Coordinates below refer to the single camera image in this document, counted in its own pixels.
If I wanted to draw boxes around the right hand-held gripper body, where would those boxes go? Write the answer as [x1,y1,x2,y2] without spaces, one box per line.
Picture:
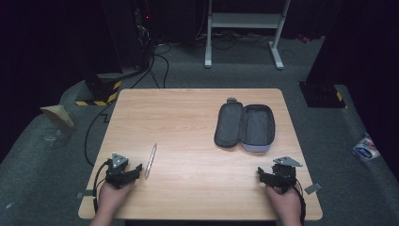
[270,155,304,194]

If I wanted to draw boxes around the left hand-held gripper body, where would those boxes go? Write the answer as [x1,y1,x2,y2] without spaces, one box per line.
[104,153,134,190]

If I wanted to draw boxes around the person's left hand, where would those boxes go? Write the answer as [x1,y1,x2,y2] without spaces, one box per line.
[97,180,136,218]

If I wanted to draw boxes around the person's right hand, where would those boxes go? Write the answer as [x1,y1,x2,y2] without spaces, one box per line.
[265,184,303,220]

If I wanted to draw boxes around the clear silver pen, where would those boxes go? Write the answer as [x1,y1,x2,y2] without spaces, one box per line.
[143,142,158,181]

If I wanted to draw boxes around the grey tape strip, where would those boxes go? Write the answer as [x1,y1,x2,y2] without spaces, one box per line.
[303,182,323,195]
[76,189,95,200]

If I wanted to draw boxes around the open grey pencil case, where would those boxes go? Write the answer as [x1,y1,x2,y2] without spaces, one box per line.
[214,97,277,153]

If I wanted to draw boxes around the black yellow striped stand base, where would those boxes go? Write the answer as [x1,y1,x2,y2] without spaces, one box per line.
[74,73,123,107]

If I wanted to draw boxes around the beige cone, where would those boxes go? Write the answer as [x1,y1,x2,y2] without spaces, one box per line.
[40,104,75,129]

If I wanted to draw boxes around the white blue packet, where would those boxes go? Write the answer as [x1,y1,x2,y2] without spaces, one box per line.
[352,134,382,163]

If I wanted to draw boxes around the black equipment tower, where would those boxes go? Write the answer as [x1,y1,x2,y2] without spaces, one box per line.
[99,0,155,72]

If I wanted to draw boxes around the white metal stand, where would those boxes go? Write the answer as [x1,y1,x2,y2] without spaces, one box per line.
[203,0,292,71]

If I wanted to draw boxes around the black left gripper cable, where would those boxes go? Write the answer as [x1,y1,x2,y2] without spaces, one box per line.
[92,159,113,215]

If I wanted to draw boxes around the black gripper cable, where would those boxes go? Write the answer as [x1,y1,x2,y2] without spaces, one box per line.
[294,177,308,226]
[92,159,113,215]

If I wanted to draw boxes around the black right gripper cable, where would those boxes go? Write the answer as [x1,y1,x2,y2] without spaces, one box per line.
[294,177,308,226]

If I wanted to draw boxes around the black floor cable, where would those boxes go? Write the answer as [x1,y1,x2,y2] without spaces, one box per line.
[129,43,172,89]
[83,101,118,168]

